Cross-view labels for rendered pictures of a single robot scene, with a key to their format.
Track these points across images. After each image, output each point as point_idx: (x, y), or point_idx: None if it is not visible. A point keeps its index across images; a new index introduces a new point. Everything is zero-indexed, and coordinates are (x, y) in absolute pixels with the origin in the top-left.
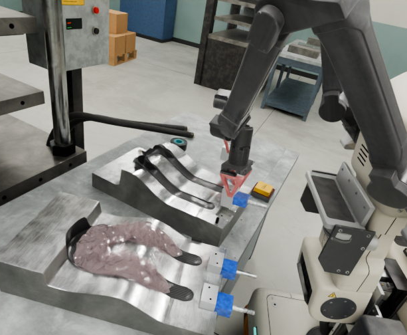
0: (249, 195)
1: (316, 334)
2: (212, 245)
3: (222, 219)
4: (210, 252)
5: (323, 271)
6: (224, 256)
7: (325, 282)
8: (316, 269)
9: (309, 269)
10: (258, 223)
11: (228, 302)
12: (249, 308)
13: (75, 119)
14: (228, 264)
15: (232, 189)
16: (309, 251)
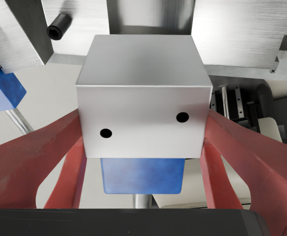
0: (170, 191)
1: (255, 80)
2: (17, 20)
3: (103, 32)
4: None
5: (185, 195)
6: (16, 69)
7: (160, 195)
8: (187, 186)
9: (199, 168)
10: None
11: None
12: None
13: None
14: None
15: (130, 139)
16: (235, 177)
